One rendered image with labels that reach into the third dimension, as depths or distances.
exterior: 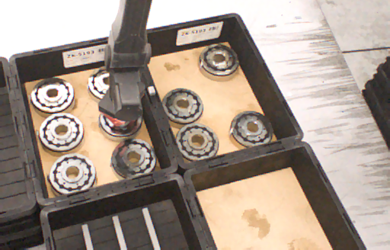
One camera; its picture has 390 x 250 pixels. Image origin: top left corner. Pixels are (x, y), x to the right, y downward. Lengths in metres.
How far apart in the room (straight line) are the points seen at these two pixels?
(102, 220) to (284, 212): 0.41
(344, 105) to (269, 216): 0.52
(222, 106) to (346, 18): 1.66
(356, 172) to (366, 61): 1.31
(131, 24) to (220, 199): 0.48
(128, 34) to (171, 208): 0.43
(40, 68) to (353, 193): 0.86
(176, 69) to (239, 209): 0.41
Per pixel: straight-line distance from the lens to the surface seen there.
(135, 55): 0.96
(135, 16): 0.86
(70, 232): 1.12
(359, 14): 2.91
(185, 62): 1.35
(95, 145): 1.20
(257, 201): 1.18
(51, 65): 1.28
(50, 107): 1.23
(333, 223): 1.16
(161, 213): 1.13
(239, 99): 1.31
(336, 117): 1.53
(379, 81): 2.20
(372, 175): 1.47
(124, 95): 0.97
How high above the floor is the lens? 1.88
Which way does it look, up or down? 57 degrees down
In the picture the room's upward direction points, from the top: 7 degrees clockwise
